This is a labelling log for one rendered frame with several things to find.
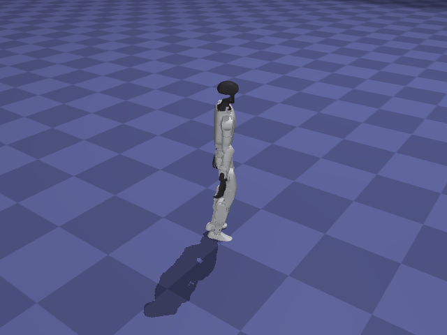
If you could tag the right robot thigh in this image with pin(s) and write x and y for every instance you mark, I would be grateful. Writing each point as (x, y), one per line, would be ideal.
(231, 187)

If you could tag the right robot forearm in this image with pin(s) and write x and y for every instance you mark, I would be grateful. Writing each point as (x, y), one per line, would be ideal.
(226, 159)

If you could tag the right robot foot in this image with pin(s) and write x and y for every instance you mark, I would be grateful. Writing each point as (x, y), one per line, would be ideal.
(221, 237)

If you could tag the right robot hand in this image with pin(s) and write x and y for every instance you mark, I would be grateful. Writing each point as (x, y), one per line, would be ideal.
(222, 186)

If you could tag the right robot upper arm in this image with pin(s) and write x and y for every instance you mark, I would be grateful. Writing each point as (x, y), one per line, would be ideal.
(226, 128)

